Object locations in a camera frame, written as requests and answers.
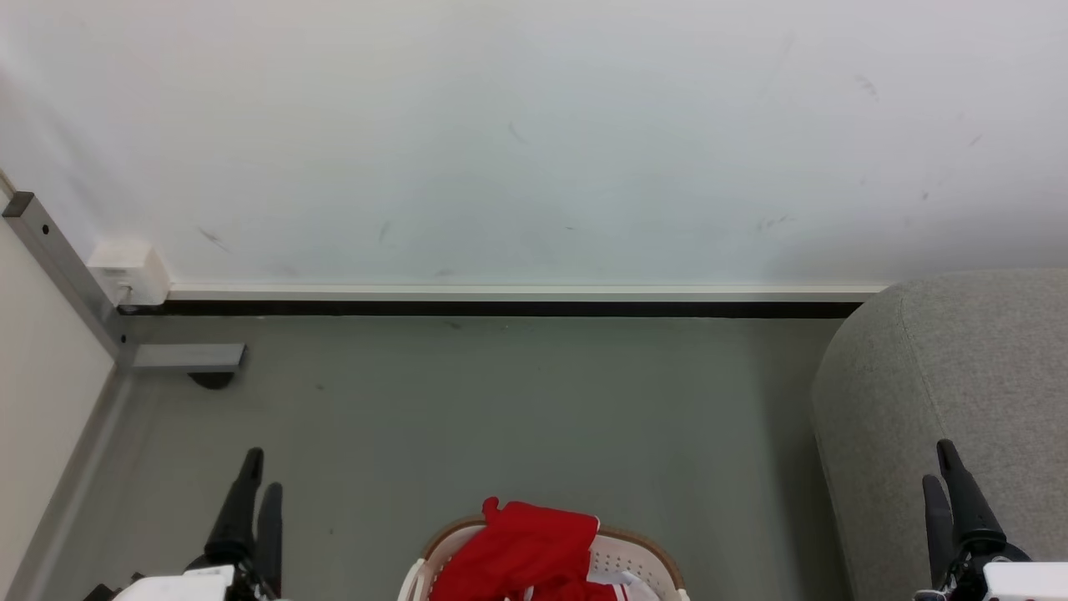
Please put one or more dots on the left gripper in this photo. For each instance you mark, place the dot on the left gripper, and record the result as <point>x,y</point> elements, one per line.
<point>183,584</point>

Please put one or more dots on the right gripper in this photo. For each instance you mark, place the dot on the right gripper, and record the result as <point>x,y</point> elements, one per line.
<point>1022,583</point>

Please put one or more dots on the grey fabric sofa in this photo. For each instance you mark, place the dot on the grey fabric sofa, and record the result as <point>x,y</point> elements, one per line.
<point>959,359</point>

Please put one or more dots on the grey metal foot bar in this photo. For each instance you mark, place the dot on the grey metal foot bar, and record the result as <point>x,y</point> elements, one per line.
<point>188,357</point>

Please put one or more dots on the white laundry basket brown rim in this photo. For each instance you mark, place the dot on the white laundry basket brown rim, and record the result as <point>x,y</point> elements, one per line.
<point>642,568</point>

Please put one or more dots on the white and black baseboard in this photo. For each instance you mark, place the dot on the white and black baseboard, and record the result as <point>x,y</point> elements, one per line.
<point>501,300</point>

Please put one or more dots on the black round frame foot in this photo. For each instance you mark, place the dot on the black round frame foot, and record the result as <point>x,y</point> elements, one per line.
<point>213,380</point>

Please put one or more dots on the white wall socket box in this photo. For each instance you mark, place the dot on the white wall socket box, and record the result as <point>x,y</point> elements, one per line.
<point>133,271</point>

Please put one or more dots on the grey metal frame post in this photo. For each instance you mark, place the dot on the grey metal frame post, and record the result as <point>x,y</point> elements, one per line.
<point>58,259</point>

